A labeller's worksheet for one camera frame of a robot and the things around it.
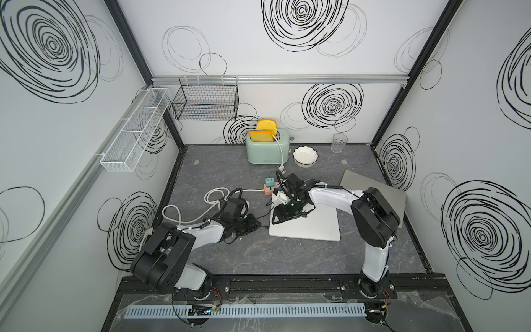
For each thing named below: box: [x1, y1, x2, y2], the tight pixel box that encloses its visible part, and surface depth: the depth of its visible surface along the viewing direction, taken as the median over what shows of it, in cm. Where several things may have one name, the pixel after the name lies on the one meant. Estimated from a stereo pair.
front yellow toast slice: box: [248, 130, 274, 142], surface depth 100 cm
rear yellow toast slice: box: [256, 118, 278, 137], surface depth 103 cm
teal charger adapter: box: [265, 177, 275, 188], surface depth 98 cm
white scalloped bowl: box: [291, 145, 319, 169], surface depth 117 cm
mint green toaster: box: [246, 128, 291, 165], surface depth 104 cm
